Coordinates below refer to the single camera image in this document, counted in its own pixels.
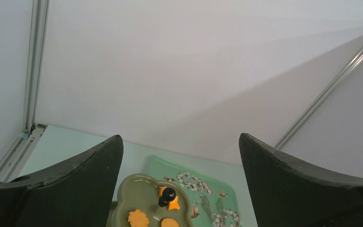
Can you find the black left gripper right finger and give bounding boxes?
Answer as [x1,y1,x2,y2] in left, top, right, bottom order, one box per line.
[239,133,363,227]

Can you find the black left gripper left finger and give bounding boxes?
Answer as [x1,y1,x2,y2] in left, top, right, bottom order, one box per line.
[0,135,123,227]

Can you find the green three-tier serving stand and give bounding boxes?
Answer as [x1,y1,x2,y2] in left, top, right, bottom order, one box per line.
[106,174,193,227]

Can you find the orange flower toy cookie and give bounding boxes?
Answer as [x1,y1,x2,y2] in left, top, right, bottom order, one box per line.
[128,209,149,227]

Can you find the metal serving tongs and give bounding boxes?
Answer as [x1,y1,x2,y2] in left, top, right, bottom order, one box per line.
[200,196,227,227]

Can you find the orange toy fish pastry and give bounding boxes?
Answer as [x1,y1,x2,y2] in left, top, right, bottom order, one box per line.
[158,187,180,210]

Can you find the green floral serving tray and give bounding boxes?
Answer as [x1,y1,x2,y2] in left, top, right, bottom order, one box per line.
[145,156,242,227]

